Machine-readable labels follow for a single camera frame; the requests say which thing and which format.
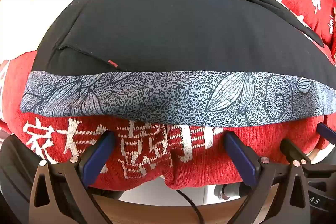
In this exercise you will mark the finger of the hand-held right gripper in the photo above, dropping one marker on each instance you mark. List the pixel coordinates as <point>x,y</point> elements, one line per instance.
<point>291,150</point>
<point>325,132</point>

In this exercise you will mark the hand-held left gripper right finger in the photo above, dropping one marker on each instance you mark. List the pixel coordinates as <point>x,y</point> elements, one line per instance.
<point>239,158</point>

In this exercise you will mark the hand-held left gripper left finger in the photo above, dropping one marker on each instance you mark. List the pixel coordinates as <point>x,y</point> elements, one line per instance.
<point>97,158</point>

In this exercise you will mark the black pants with patterned waistband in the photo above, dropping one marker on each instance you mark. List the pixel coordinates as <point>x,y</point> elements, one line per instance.
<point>170,37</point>

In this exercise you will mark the red printed blanket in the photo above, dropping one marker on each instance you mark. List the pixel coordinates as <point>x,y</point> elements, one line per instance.
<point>210,161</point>

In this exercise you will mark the cream white blanket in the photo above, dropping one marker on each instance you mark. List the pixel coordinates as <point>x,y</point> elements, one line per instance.
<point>26,11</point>

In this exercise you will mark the wooden bed frame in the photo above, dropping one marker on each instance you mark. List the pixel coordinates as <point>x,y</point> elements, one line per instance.
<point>157,211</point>

